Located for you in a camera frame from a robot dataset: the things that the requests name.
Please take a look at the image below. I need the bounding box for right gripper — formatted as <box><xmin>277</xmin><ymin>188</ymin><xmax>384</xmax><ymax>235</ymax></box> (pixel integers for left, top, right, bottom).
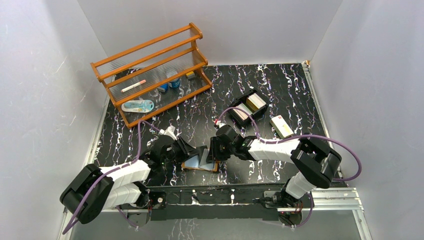
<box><xmin>206</xmin><ymin>136</ymin><xmax>235</xmax><ymax>162</ymax></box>

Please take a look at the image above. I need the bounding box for orange card holder wallet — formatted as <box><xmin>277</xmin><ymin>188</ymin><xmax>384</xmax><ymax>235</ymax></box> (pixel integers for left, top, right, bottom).
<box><xmin>181</xmin><ymin>148</ymin><xmax>219</xmax><ymax>172</ymax></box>

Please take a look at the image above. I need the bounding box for white card stack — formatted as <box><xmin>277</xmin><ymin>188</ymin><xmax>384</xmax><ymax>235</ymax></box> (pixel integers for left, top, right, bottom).
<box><xmin>245</xmin><ymin>93</ymin><xmax>267</xmax><ymax>112</ymax></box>
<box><xmin>232</xmin><ymin>103</ymin><xmax>253</xmax><ymax>121</ymax></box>

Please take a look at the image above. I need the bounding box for black card tray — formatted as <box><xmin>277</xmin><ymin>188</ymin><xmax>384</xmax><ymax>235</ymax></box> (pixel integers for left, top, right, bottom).
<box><xmin>228</xmin><ymin>89</ymin><xmax>271</xmax><ymax>127</ymax></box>

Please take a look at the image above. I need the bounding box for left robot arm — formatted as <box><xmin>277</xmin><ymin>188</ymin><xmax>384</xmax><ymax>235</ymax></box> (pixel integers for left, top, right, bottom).
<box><xmin>59</xmin><ymin>126</ymin><xmax>202</xmax><ymax>224</ymax></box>

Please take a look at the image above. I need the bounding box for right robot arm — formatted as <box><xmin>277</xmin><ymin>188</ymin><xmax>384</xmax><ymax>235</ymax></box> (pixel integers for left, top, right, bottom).
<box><xmin>207</xmin><ymin>125</ymin><xmax>342</xmax><ymax>207</ymax></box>

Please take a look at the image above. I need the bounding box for white box with red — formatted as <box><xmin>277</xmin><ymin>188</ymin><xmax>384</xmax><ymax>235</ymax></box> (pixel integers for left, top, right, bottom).
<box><xmin>270</xmin><ymin>115</ymin><xmax>294</xmax><ymax>139</ymax></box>

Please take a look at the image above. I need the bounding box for blue packaged item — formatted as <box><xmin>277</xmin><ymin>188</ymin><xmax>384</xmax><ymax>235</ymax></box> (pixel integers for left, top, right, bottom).
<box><xmin>121</xmin><ymin>99</ymin><xmax>155</xmax><ymax>113</ymax></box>

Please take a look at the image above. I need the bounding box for blue white can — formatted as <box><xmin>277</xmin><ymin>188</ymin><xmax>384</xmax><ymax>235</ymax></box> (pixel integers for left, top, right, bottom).
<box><xmin>167</xmin><ymin>72</ymin><xmax>181</xmax><ymax>89</ymax></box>

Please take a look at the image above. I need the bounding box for small blue block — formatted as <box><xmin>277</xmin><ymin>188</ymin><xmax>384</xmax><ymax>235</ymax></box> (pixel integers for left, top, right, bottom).
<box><xmin>157</xmin><ymin>83</ymin><xmax>169</xmax><ymax>94</ymax></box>

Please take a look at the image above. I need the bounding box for small grey yellow block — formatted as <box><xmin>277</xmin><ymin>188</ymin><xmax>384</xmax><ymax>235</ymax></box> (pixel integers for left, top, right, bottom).
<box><xmin>185</xmin><ymin>71</ymin><xmax>196</xmax><ymax>80</ymax></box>

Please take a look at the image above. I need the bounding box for orange wooden shelf rack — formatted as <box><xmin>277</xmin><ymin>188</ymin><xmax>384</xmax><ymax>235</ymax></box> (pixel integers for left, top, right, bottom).
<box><xmin>90</xmin><ymin>22</ymin><xmax>212</xmax><ymax>128</ymax></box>

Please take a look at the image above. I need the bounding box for white pink pen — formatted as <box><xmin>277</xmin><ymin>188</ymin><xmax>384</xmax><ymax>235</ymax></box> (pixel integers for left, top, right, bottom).
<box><xmin>120</xmin><ymin>79</ymin><xmax>146</xmax><ymax>93</ymax></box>

